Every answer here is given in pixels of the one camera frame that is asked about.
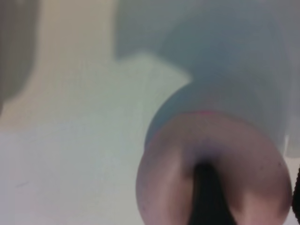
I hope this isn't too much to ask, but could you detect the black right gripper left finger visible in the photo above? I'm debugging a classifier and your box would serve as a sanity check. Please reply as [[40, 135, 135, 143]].
[[188, 161, 239, 225]]

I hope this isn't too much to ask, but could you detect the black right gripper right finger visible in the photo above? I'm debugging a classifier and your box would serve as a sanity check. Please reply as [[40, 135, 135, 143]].
[[291, 163, 300, 225]]

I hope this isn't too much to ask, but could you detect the pink peach with green leaf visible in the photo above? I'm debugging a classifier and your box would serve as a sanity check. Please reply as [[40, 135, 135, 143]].
[[135, 110, 294, 225]]

